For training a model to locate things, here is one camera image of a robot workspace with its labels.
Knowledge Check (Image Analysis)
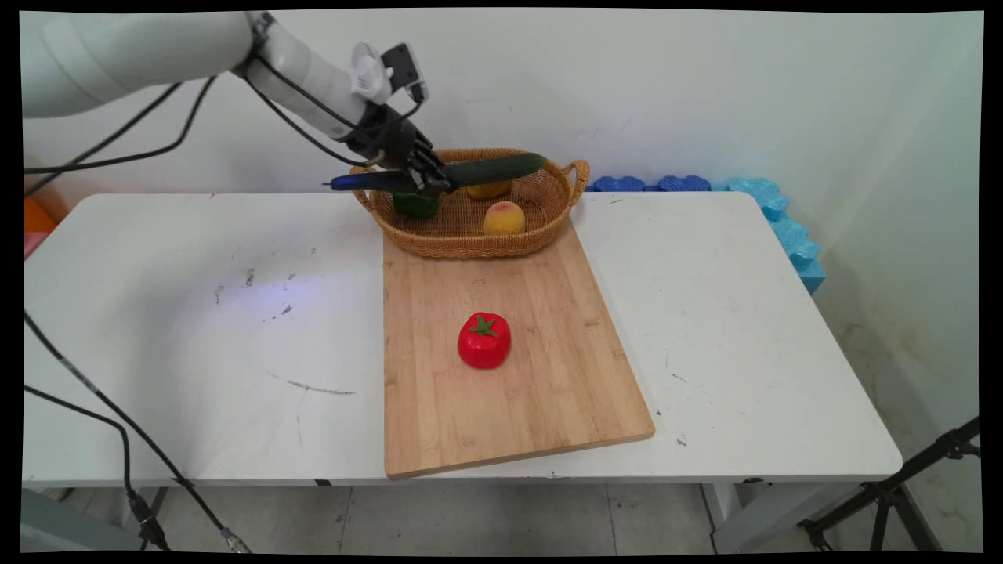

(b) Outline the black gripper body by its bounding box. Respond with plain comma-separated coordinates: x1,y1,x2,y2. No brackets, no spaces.
342,102,433,172

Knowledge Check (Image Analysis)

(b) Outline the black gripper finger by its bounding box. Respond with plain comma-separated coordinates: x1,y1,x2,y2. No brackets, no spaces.
398,163,460,197
414,144,457,179

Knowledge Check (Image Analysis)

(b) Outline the dark green cucumber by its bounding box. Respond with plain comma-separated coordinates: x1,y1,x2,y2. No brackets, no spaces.
324,152,548,193

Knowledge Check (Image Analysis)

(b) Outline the green bell pepper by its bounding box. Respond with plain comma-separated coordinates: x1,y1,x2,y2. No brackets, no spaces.
392,191,440,221

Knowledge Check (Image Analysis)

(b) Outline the yellow pink peach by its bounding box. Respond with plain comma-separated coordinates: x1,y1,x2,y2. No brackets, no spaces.
483,201,527,236

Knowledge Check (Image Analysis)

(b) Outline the red toy tomato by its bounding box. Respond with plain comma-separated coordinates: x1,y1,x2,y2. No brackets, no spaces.
458,312,512,370

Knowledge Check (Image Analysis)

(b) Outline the bamboo cutting board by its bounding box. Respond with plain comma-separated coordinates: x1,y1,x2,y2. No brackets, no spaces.
382,221,657,479

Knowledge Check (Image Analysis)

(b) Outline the orange box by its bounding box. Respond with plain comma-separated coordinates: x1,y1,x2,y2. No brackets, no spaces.
24,196,60,259

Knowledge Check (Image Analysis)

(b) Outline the light blue foam mat piece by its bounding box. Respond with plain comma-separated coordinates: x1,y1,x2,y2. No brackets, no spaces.
712,178,827,296

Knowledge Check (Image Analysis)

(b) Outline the white table leg with foot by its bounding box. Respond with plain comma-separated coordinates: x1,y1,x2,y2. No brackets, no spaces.
701,478,867,554

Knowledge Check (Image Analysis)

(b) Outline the black tripod stand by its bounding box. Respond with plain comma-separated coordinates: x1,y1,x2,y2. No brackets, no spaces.
797,416,982,553

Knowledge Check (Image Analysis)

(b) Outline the woven wicker basket with handles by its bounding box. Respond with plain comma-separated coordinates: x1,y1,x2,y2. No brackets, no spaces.
349,148,591,259

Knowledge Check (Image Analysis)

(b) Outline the black cable along wrist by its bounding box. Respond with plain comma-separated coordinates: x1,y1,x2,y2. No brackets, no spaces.
241,53,428,168

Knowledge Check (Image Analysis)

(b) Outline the black cable hanging from arm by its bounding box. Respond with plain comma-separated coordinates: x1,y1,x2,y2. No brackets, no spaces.
24,81,184,198
24,75,218,175

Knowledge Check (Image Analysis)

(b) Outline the black cable with silver plug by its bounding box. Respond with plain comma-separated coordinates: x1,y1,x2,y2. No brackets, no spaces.
24,312,253,554

